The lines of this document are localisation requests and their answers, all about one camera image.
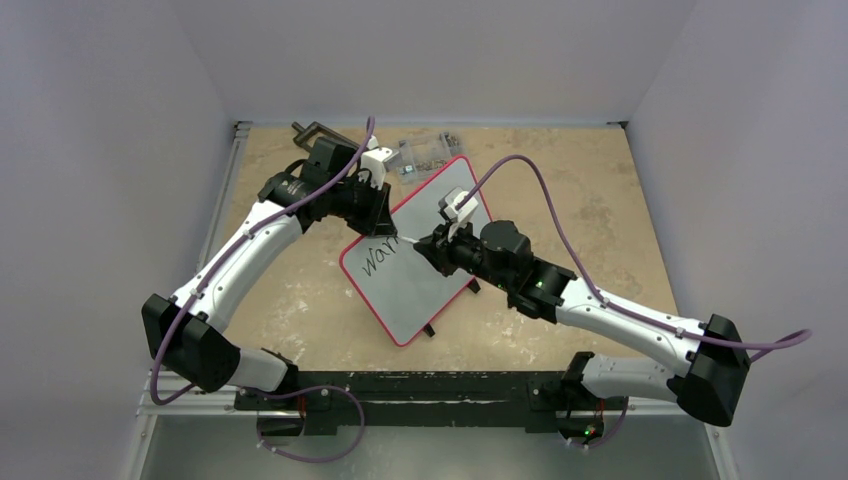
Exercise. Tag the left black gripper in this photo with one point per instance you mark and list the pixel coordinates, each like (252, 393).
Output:
(376, 221)

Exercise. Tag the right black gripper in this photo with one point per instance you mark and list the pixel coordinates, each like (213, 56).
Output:
(439, 249)

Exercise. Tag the red framed whiteboard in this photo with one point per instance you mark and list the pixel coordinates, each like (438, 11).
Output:
(400, 288)

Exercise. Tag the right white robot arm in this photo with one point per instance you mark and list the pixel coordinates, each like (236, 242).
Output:
(694, 364)

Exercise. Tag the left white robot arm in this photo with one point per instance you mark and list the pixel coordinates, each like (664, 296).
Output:
(185, 331)

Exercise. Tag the clear plastic parts box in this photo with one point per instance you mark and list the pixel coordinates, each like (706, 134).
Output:
(423, 155)

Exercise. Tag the black metal clamp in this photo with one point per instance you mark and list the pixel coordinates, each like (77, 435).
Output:
(306, 136)

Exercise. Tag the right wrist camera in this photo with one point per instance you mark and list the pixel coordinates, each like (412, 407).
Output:
(457, 208)

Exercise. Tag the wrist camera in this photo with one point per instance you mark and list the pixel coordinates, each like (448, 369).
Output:
(376, 159)
(457, 208)

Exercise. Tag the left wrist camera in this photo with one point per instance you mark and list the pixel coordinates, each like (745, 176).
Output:
(376, 159)

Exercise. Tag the aluminium frame rail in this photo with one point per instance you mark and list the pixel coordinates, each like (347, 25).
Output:
(163, 382)

